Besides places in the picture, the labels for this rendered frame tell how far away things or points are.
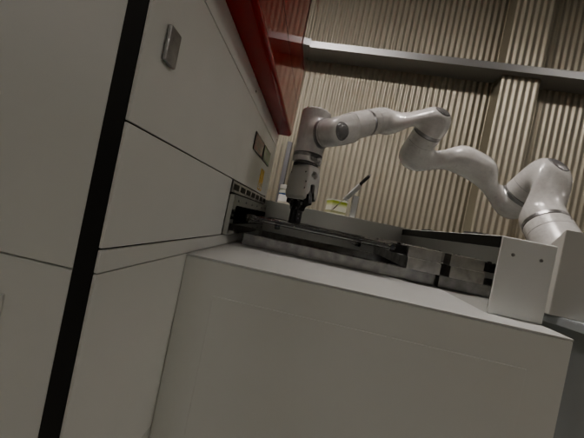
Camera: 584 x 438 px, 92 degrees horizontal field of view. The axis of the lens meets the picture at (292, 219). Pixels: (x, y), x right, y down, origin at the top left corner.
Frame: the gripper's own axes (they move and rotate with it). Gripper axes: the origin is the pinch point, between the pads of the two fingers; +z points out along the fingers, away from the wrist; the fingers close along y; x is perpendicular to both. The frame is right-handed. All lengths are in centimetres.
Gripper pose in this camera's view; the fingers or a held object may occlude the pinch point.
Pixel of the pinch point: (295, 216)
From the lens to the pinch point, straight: 82.0
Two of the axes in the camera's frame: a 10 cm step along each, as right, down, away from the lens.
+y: -5.9, -1.2, 8.0
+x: -7.8, -1.6, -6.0
